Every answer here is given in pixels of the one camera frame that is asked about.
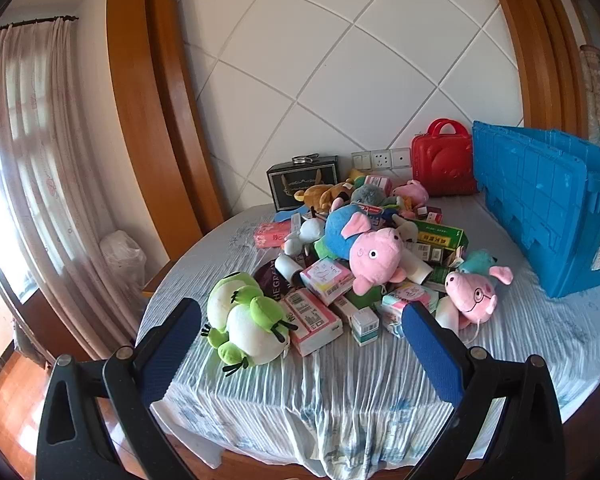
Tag wooden wall frame post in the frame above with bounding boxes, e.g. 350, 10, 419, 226
482, 0, 588, 131
100, 0, 226, 263

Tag pink pig plush with glasses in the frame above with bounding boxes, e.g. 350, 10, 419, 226
444, 250, 514, 332

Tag maroon knit hat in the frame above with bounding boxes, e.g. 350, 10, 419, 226
252, 260, 295, 302

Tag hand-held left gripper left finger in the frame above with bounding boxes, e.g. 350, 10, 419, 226
35, 297, 202, 480

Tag large pink white box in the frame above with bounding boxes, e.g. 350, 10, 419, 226
279, 287, 344, 357

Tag grey plush toy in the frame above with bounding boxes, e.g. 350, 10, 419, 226
352, 184, 394, 207

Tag white plush toy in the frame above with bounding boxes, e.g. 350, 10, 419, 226
281, 216, 326, 256

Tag green frog plush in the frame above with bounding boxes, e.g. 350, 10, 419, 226
200, 272, 299, 378

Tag pink white carton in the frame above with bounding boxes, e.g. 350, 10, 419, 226
365, 175, 394, 196

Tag rolled patterned fabric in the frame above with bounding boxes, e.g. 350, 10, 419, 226
579, 44, 600, 141

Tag slim pink white box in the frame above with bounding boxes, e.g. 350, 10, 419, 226
330, 295, 366, 326

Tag round wooden desktop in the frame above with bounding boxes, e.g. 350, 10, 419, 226
135, 192, 600, 480

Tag brown dog plush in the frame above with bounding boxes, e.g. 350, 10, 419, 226
294, 182, 356, 212

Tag long green medicine box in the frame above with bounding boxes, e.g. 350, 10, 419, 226
409, 219, 469, 252

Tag blue plastic crate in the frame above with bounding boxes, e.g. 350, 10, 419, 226
471, 120, 600, 298

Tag pink white square box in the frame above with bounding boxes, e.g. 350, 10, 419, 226
299, 257, 355, 306

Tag white printed box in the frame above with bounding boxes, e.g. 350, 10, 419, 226
416, 241, 456, 267

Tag pink soft pack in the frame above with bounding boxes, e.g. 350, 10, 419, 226
253, 221, 293, 249

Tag red toy suitcase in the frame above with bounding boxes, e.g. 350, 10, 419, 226
411, 118, 478, 197

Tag small white green medicine box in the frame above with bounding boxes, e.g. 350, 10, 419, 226
350, 307, 382, 347

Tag pink pig plush blue body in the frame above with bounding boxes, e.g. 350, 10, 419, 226
325, 204, 408, 296

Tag black gift box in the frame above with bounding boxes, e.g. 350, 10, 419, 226
266, 155, 342, 212

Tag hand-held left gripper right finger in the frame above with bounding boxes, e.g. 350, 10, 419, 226
401, 301, 567, 480

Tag clear plastic bag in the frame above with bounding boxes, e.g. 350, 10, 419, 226
99, 230, 147, 288

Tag dark curtain rod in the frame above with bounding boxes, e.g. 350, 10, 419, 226
0, 14, 81, 33

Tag pale pink curtain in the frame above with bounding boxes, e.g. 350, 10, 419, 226
0, 17, 146, 361

